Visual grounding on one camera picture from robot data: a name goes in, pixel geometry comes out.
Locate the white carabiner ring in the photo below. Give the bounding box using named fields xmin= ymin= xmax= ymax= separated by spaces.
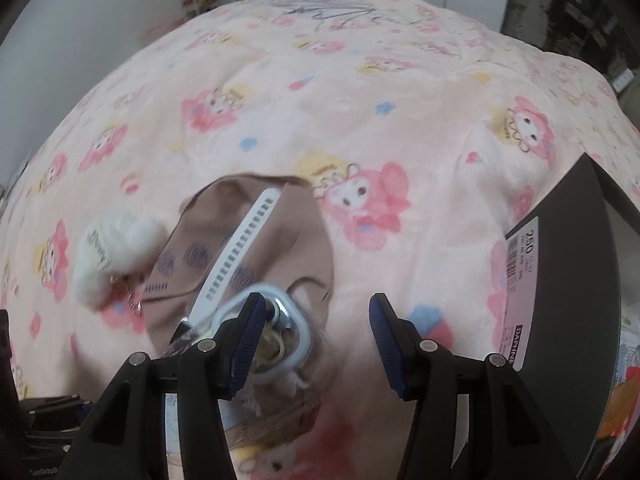
xmin=212 ymin=284 xmax=313 ymax=376

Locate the colourful printed packet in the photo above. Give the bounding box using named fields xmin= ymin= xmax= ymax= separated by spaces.
xmin=595 ymin=305 xmax=640 ymax=456

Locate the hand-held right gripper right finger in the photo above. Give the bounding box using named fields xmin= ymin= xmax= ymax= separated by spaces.
xmin=369 ymin=294 xmax=583 ymax=480

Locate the white plush toy keychain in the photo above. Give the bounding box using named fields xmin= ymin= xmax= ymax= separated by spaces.
xmin=74 ymin=211 xmax=168 ymax=321

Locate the dark cloth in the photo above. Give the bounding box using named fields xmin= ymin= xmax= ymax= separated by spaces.
xmin=0 ymin=309 xmax=23 ymax=401

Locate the black cardboard box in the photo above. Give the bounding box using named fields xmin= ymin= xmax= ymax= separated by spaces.
xmin=502 ymin=152 xmax=640 ymax=480

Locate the cluttered dark shelf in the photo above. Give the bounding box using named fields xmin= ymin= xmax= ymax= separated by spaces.
xmin=505 ymin=0 xmax=640 ymax=91

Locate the brown patterned cloth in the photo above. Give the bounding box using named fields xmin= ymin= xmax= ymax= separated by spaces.
xmin=142 ymin=174 xmax=335 ymax=356

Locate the pink printed blanket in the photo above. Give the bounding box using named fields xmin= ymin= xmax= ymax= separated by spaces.
xmin=0 ymin=0 xmax=640 ymax=480

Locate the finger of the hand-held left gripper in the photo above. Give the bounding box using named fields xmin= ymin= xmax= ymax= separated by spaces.
xmin=20 ymin=394 xmax=93 ymax=433

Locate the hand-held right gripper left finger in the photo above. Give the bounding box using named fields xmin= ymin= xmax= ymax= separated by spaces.
xmin=57 ymin=292 xmax=268 ymax=480

